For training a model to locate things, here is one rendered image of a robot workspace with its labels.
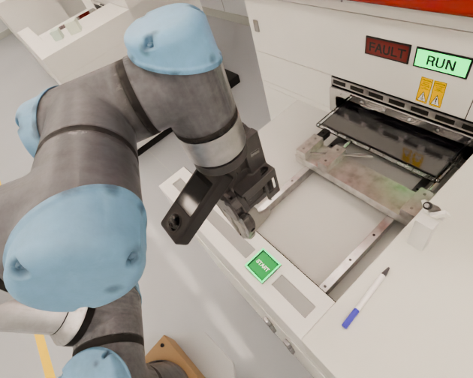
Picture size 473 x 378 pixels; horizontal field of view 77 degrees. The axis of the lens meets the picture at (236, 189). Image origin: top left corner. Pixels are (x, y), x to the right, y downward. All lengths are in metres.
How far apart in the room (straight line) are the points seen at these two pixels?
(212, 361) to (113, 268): 0.61
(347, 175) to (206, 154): 0.59
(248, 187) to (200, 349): 0.49
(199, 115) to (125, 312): 0.41
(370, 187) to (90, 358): 0.70
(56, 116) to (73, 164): 0.07
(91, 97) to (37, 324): 0.39
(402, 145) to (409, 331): 0.49
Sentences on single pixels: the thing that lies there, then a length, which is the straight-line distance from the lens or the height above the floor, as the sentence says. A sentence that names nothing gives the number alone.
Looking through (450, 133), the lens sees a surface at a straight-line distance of 0.91.
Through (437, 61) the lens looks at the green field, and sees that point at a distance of 0.84.
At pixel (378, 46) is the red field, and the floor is 1.10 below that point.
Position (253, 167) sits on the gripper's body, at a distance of 0.40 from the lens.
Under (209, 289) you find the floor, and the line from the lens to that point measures 1.75.
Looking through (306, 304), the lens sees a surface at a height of 0.96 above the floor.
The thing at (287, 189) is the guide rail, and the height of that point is 0.85.
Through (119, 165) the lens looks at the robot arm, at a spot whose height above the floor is 1.42.
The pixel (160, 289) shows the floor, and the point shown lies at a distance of 1.87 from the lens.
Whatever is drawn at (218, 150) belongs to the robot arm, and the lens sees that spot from 0.32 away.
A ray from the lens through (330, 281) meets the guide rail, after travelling 0.74.
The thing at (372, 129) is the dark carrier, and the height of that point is 0.90.
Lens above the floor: 1.55
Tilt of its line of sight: 50 degrees down
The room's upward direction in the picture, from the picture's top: 24 degrees counter-clockwise
